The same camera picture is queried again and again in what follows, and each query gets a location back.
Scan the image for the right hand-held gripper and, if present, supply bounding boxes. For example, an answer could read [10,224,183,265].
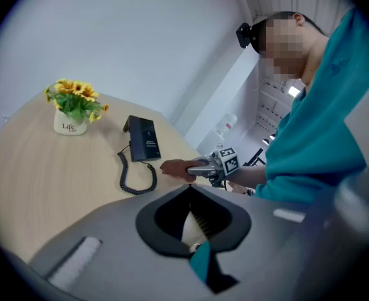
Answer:
[186,147,240,187]

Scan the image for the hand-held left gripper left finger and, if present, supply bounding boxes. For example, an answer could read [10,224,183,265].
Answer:
[29,185,215,301]

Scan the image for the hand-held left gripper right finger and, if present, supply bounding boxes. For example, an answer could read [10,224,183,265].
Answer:
[190,167,369,301]

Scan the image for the brown cloth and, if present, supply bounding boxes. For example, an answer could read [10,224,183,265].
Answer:
[159,159,198,183]

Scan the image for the person's right forearm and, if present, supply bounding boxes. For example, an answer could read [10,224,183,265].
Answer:
[227,166,267,190]

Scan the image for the black telephone handset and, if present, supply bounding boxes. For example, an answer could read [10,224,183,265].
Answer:
[123,115,147,162]

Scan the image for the clear water jug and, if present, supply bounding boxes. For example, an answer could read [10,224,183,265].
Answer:
[215,113,238,137]

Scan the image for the black metal rack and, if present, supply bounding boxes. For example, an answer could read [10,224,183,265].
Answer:
[242,133,278,169]

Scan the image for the person's teal shirt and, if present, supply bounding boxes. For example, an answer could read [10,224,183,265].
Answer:
[189,8,369,283]

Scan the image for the person's head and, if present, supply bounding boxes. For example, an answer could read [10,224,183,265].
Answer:
[253,10,329,84]

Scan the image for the sunflowers in white pot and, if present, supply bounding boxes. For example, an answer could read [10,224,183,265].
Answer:
[43,78,110,137]

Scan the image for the black telephone cord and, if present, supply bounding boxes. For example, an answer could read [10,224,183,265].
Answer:
[117,144,158,196]

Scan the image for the black head camera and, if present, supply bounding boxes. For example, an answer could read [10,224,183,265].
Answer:
[235,22,258,50]

